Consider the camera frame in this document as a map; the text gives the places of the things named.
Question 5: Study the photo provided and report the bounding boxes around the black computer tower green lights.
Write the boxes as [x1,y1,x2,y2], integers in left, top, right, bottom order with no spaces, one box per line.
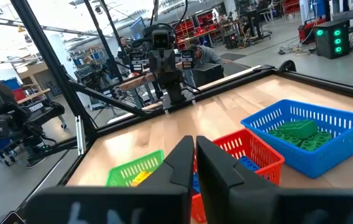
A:
[314,20,351,60]

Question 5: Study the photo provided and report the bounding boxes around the red bin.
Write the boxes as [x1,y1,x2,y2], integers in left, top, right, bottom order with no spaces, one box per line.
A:
[12,88,28,102]

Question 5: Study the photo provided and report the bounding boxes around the black aluminium rig frame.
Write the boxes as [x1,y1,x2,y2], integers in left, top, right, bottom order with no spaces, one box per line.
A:
[0,0,353,224]

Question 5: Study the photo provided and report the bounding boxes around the blue toy brick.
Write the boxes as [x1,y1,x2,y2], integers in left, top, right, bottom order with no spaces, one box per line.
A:
[237,155,260,172]
[193,172,203,194]

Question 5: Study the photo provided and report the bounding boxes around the red storage shelf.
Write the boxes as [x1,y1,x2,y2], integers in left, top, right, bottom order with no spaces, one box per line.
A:
[175,12,216,43]

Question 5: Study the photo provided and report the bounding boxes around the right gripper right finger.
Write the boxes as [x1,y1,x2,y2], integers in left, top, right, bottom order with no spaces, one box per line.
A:
[196,136,278,224]

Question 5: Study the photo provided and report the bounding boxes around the black box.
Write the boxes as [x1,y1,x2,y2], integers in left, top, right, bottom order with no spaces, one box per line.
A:
[191,63,226,88]

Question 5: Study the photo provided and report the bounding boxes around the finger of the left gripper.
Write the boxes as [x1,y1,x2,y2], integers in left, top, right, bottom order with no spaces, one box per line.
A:
[148,50,165,74]
[163,49,177,74]

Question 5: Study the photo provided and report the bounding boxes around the black rounded frame knob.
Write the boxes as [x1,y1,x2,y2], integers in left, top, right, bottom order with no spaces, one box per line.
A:
[277,59,298,73]

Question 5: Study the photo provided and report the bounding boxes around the tangle of floor cables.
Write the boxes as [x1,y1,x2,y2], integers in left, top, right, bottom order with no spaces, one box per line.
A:
[277,42,317,57]

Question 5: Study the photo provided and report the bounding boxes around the green plastic basket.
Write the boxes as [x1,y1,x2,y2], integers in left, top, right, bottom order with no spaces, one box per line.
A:
[106,149,165,187]

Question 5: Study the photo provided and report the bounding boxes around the green toy brick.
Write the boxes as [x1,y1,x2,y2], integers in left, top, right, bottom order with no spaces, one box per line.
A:
[300,132,332,152]
[268,129,303,147]
[277,119,319,139]

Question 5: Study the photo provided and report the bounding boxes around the blue plastic basket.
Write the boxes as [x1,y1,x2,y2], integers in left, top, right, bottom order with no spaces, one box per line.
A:
[241,98,353,180]

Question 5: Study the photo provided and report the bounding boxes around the blue lit monitor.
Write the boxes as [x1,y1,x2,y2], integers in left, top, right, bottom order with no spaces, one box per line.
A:
[129,17,147,40]

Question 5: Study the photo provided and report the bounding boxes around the red cart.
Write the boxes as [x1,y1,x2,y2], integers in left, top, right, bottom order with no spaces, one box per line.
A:
[297,17,328,44]

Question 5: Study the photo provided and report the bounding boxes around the wooden desk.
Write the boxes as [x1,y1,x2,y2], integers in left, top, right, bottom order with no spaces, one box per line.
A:
[119,72,165,110]

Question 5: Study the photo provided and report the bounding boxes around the blue bin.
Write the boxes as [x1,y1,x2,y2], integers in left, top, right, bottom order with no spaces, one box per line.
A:
[1,77,22,91]

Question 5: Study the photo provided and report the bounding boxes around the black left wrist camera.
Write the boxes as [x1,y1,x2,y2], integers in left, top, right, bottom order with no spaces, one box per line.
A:
[151,29,171,50]

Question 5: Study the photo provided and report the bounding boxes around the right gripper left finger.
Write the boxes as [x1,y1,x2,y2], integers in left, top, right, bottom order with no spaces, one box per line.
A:
[135,135,195,188]

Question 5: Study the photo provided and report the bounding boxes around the silver frame bracket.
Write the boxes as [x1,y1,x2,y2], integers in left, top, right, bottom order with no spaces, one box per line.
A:
[75,115,86,156]

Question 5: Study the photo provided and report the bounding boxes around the black standing desk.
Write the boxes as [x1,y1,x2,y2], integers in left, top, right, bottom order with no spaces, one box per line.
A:
[241,0,273,41]

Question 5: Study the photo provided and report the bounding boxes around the red plastic basket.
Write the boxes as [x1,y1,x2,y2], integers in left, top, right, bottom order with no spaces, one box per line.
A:
[190,128,286,224]

